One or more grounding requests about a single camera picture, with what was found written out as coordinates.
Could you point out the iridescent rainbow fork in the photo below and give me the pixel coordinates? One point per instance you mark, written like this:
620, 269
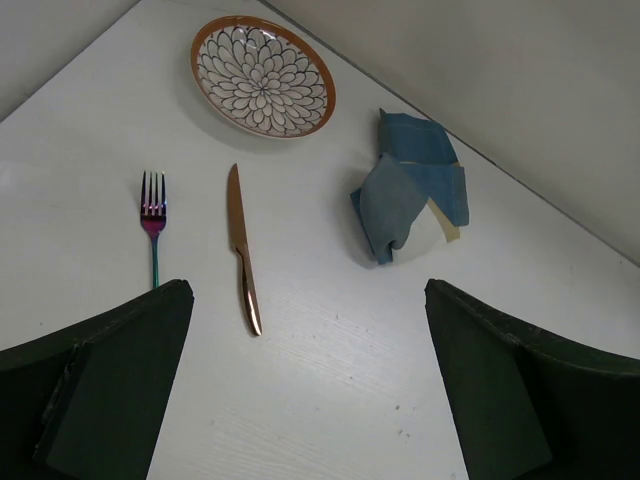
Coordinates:
153, 214

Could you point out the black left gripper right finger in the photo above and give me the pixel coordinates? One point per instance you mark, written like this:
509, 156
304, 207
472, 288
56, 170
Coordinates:
530, 404

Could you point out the blue and tan placemat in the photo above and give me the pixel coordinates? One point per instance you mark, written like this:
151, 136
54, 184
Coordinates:
414, 200

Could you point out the floral plate with orange rim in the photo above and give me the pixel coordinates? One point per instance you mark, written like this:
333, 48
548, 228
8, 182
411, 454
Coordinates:
262, 77

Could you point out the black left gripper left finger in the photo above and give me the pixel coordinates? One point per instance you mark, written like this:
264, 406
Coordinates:
88, 401

